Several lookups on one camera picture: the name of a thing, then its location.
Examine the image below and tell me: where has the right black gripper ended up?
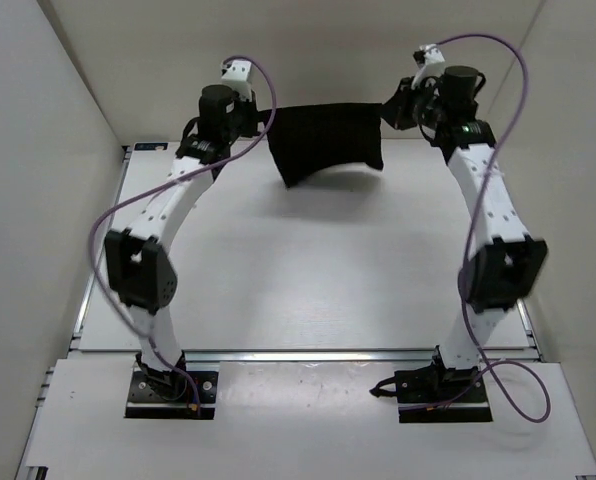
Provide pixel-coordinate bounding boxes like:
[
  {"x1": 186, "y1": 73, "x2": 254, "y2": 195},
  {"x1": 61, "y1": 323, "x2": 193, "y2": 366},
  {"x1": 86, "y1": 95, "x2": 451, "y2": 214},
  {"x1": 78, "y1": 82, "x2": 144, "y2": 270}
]
[{"x1": 376, "y1": 79, "x2": 447, "y2": 134}]

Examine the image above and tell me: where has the black skirt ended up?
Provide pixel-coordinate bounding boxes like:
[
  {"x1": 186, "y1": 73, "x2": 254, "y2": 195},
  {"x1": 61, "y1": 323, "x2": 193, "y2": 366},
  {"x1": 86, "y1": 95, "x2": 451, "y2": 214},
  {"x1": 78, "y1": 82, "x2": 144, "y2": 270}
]
[{"x1": 258, "y1": 103, "x2": 384, "y2": 189}]

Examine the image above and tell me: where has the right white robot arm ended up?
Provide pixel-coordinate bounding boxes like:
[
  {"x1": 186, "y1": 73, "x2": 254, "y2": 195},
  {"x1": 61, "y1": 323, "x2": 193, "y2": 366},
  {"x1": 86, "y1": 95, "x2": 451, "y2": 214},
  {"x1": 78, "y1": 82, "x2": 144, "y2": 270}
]
[{"x1": 382, "y1": 66, "x2": 548, "y2": 401}]

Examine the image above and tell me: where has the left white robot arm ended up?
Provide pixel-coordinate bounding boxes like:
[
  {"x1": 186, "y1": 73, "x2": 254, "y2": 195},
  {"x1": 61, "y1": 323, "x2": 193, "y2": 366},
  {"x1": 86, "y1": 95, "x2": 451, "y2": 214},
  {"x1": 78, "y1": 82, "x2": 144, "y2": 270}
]
[{"x1": 104, "y1": 83, "x2": 258, "y2": 398}]

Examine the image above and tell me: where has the left blue table label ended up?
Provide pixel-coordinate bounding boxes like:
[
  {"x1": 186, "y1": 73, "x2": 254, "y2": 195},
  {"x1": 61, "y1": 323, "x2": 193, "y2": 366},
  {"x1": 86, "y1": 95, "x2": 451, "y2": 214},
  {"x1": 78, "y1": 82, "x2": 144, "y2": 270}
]
[{"x1": 133, "y1": 142, "x2": 168, "y2": 151}]

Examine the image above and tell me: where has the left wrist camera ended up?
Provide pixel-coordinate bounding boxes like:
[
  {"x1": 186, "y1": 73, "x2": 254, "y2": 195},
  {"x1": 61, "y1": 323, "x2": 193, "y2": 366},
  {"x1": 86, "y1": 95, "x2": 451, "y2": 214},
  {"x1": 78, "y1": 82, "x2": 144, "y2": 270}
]
[{"x1": 221, "y1": 59, "x2": 253, "y2": 101}]

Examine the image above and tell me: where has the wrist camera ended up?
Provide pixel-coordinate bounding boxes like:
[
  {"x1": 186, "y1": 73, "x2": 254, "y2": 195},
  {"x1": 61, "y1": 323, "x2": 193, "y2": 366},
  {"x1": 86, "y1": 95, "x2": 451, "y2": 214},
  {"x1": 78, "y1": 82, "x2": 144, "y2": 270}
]
[
  {"x1": 411, "y1": 44, "x2": 446, "y2": 90},
  {"x1": 221, "y1": 59, "x2": 253, "y2": 101}
]

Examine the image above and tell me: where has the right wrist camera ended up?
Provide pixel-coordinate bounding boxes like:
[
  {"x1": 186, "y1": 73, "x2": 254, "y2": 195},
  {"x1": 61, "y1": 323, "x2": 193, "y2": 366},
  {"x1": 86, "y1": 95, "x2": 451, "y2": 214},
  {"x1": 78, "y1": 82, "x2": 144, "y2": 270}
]
[{"x1": 411, "y1": 44, "x2": 446, "y2": 90}]

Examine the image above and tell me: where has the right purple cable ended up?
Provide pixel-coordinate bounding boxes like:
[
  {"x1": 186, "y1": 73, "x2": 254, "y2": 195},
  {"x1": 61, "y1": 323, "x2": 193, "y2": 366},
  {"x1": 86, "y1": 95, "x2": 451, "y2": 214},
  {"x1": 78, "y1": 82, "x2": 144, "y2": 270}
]
[{"x1": 397, "y1": 33, "x2": 552, "y2": 424}]

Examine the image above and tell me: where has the purple cable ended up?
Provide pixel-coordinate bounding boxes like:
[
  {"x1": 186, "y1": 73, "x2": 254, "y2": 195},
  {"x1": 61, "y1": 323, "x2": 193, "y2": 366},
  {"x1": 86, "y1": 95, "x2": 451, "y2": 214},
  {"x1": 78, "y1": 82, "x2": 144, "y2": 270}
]
[
  {"x1": 88, "y1": 53, "x2": 278, "y2": 419},
  {"x1": 397, "y1": 33, "x2": 552, "y2": 424}
]

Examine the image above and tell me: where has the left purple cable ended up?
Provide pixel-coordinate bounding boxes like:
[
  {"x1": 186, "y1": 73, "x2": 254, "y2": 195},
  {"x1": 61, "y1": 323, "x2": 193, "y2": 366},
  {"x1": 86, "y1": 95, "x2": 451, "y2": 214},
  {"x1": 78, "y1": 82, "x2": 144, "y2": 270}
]
[{"x1": 88, "y1": 53, "x2": 278, "y2": 419}]

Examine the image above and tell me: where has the aluminium table rail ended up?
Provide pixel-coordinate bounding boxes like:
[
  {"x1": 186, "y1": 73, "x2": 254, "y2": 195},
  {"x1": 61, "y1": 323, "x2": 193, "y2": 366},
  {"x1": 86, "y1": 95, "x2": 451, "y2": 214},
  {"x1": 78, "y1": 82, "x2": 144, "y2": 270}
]
[{"x1": 67, "y1": 347, "x2": 540, "y2": 363}]

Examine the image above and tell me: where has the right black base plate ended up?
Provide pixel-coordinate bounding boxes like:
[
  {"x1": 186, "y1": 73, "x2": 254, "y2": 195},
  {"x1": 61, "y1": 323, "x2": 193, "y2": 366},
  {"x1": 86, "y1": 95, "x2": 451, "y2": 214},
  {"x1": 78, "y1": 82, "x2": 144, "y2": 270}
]
[{"x1": 369, "y1": 363, "x2": 493, "y2": 424}]

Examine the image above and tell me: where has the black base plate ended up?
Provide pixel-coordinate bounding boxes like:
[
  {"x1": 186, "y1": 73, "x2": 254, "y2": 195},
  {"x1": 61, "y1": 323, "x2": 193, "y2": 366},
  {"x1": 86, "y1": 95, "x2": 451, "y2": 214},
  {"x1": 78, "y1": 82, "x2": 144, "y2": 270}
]
[
  {"x1": 124, "y1": 366, "x2": 219, "y2": 420},
  {"x1": 369, "y1": 363, "x2": 493, "y2": 424}
]

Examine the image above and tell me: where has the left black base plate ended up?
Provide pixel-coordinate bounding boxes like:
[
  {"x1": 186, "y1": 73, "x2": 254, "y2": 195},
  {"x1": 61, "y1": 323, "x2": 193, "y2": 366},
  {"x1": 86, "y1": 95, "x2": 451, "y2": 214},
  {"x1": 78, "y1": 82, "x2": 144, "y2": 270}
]
[{"x1": 124, "y1": 366, "x2": 219, "y2": 420}]

